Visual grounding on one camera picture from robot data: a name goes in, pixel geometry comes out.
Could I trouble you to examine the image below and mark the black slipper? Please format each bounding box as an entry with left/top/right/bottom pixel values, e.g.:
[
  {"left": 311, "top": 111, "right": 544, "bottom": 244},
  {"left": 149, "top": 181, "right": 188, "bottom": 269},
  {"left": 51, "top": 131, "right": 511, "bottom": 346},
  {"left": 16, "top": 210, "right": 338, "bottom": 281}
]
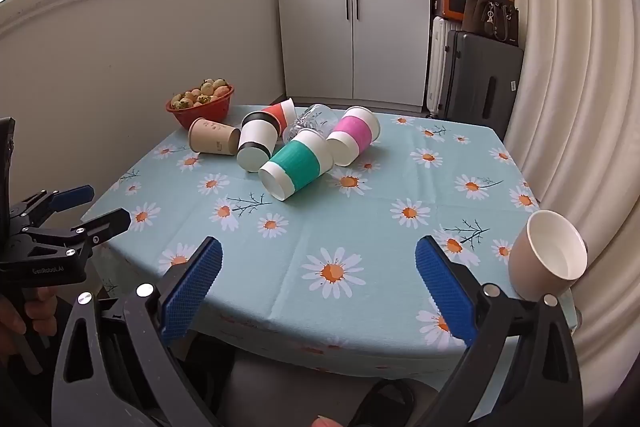
[{"left": 349, "top": 378, "right": 416, "bottom": 427}]

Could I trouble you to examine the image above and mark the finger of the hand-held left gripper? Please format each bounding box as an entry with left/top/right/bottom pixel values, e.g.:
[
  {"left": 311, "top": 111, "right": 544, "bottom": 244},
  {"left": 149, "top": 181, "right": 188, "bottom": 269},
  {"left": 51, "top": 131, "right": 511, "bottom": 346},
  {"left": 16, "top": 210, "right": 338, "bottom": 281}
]
[
  {"left": 9, "top": 185, "right": 95, "bottom": 228},
  {"left": 21, "top": 207, "right": 132, "bottom": 259}
]

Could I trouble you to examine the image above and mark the red bowl of fruit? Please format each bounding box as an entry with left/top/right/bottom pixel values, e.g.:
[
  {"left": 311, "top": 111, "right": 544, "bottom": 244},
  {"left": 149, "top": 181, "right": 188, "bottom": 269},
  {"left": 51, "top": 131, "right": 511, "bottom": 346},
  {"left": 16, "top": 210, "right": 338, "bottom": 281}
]
[{"left": 166, "top": 84, "right": 235, "bottom": 130}]

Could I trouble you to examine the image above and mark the blue daisy print tablecloth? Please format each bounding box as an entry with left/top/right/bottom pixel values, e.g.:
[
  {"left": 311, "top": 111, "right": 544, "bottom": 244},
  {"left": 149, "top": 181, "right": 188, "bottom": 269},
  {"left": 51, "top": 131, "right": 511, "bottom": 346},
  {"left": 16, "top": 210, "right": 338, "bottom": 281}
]
[{"left": 81, "top": 104, "right": 577, "bottom": 381}]

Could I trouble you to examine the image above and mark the red and white cup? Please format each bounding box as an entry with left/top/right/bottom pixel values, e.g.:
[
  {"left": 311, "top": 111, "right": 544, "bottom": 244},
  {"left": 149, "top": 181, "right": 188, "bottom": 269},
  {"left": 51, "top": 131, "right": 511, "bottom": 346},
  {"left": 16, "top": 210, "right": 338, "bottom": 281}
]
[{"left": 260, "top": 97, "right": 297, "bottom": 134}]

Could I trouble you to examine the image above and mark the brown handbag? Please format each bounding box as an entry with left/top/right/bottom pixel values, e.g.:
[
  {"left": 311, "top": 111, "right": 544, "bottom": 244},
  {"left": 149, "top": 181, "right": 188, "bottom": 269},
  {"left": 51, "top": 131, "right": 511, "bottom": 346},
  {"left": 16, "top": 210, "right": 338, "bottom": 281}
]
[{"left": 462, "top": 0, "right": 520, "bottom": 46}]

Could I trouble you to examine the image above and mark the white wardrobe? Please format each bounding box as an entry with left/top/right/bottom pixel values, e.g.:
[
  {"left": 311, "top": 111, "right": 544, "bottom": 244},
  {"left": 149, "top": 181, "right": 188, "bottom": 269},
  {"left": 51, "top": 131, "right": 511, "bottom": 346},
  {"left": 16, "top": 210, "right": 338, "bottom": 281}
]
[{"left": 275, "top": 0, "right": 434, "bottom": 110}]

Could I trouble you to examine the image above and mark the green sleeved white cup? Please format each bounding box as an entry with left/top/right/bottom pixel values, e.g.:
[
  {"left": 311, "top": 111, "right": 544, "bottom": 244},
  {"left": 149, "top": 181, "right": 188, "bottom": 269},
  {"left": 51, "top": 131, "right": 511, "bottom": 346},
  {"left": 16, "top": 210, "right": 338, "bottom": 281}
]
[{"left": 258, "top": 128, "right": 335, "bottom": 202}]

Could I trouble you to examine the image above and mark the brown paper cup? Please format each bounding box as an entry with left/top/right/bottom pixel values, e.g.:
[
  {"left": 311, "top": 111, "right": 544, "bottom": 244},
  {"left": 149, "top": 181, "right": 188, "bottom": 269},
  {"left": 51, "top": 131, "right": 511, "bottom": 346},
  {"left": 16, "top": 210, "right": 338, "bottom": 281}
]
[{"left": 188, "top": 118, "right": 242, "bottom": 156}]

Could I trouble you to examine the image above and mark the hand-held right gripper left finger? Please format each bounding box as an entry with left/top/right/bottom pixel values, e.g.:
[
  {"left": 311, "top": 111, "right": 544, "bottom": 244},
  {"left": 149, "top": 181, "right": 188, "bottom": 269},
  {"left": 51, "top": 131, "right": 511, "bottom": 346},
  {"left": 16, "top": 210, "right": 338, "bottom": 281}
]
[{"left": 51, "top": 236, "right": 224, "bottom": 427}]

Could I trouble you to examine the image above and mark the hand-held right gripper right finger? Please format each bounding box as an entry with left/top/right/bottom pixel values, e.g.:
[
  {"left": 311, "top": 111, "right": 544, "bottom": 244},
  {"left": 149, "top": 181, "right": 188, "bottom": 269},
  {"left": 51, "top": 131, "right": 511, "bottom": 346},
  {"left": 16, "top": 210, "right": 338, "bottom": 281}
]
[{"left": 415, "top": 235, "right": 584, "bottom": 427}]

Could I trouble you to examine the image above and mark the white suitcase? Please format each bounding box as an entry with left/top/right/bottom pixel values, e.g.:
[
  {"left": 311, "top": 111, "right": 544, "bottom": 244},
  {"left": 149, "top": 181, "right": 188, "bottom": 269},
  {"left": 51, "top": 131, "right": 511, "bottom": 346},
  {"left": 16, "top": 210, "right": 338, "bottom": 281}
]
[{"left": 425, "top": 16, "right": 467, "bottom": 116}]

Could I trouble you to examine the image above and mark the dark grey suitcase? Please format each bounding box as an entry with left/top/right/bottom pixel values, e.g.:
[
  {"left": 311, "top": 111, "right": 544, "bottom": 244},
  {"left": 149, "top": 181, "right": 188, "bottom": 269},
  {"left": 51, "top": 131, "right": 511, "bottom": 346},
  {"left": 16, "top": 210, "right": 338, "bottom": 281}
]
[{"left": 439, "top": 29, "right": 525, "bottom": 134}]

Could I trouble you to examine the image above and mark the clear drinking glass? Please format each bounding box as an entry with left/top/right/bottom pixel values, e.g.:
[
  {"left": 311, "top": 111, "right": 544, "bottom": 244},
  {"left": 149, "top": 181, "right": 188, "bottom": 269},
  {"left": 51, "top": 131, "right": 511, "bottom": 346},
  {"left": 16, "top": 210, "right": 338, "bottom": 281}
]
[{"left": 282, "top": 104, "right": 341, "bottom": 146}]

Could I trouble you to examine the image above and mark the pile of small fruits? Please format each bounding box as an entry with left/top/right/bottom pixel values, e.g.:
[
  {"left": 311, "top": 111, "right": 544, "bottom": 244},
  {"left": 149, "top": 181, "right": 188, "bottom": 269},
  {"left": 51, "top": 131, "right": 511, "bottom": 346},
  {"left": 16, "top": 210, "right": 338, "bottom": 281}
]
[{"left": 170, "top": 78, "right": 232, "bottom": 110}]

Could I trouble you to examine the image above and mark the black banded white cup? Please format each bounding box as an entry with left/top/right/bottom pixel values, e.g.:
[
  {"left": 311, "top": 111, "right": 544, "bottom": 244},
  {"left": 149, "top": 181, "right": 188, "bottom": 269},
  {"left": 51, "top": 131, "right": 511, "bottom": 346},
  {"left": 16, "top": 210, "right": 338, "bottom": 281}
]
[{"left": 236, "top": 111, "right": 282, "bottom": 172}]

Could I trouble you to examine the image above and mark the person's left hand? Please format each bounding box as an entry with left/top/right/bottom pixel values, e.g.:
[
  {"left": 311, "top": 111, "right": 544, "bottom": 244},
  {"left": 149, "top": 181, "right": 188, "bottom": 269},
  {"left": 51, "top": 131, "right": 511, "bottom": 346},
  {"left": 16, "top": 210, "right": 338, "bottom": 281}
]
[{"left": 0, "top": 285, "right": 59, "bottom": 358}]

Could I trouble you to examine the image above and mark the pink sleeved white cup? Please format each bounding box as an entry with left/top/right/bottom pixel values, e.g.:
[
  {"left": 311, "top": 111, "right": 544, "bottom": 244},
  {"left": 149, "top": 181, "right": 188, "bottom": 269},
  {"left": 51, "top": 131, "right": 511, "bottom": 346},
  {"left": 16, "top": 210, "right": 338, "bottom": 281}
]
[{"left": 326, "top": 106, "right": 382, "bottom": 168}]

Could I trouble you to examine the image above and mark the beige paper cup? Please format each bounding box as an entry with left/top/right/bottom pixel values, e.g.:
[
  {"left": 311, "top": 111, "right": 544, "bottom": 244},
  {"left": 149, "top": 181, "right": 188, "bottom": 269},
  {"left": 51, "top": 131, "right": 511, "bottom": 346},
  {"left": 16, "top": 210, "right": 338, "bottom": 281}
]
[{"left": 507, "top": 209, "right": 589, "bottom": 301}]

